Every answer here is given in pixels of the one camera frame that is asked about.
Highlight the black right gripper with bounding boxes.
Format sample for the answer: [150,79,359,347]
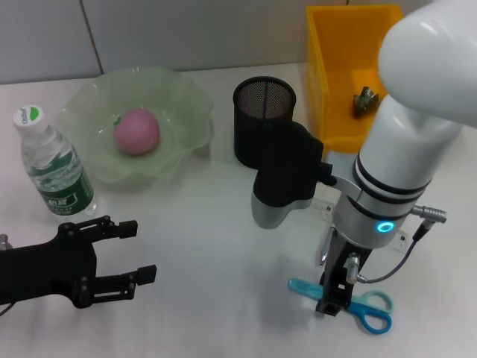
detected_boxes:
[315,227,374,318]

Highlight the blue scissors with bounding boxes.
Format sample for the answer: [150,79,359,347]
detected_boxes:
[288,277,395,334]

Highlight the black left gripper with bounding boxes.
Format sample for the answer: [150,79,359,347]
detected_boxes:
[0,215,158,310]

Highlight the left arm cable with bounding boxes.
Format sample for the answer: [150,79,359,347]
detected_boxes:
[0,233,16,318]

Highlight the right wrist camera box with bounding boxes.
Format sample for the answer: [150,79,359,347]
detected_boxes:
[250,119,337,230]

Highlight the black mesh pen holder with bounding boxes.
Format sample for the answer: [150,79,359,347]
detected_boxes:
[233,76,297,169]

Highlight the pink peach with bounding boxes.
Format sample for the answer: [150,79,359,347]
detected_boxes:
[113,108,161,157]

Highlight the silver pen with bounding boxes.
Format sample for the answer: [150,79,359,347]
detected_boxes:
[319,226,333,268]

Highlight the yellow plastic bin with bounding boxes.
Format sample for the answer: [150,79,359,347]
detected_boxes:
[306,4,405,160]

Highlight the clear plastic ruler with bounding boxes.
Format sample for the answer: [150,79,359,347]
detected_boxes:
[311,196,409,254]

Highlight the green plastic wrapper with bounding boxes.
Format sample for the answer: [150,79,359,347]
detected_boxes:
[351,86,382,119]

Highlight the green glass fruit plate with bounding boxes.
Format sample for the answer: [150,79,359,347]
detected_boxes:
[59,66,216,194]

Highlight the clear green label water bottle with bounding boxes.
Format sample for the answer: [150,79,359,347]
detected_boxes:
[13,105,98,226]

